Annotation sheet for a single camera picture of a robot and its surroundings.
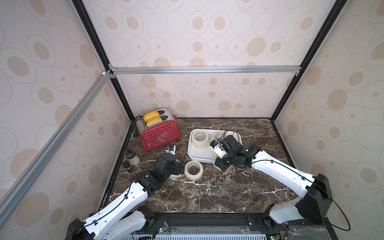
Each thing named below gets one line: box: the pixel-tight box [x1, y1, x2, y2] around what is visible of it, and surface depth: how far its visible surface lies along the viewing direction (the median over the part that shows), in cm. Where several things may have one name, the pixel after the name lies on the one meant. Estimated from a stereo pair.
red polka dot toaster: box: [135, 108, 181, 152], surface depth 96 cm
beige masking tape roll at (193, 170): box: [184, 160, 204, 181], surface depth 93 cm
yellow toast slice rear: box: [143, 111, 160, 123], surface depth 95 cm
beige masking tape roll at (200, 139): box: [191, 129, 210, 150], surface depth 104 cm
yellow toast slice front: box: [146, 117, 163, 127], surface depth 92 cm
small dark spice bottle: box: [122, 160, 135, 174], surface depth 87 cm
